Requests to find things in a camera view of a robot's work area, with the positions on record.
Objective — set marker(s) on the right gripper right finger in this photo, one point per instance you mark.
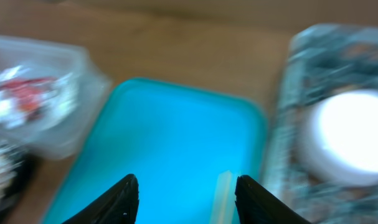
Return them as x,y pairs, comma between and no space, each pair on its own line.
256,205

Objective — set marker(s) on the grey plastic dishwasher rack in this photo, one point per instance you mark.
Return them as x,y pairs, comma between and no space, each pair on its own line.
325,60

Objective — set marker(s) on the clear plastic waste bin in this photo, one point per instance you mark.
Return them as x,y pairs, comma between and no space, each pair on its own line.
80,91

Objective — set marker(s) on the black plastic tray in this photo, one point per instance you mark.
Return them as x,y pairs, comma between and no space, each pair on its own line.
24,173

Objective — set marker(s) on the white rice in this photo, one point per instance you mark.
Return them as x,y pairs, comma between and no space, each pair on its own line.
7,170

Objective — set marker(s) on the teal plastic serving tray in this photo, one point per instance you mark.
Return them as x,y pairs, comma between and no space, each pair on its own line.
176,140

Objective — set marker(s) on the red snack wrapper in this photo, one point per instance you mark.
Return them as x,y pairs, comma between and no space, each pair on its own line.
32,94

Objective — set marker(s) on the large white bowl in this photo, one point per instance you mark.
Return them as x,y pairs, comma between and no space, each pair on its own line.
338,139

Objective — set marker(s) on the wooden chopstick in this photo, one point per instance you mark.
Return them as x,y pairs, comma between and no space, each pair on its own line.
223,206

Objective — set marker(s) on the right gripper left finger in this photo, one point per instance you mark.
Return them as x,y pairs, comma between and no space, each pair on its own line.
118,205

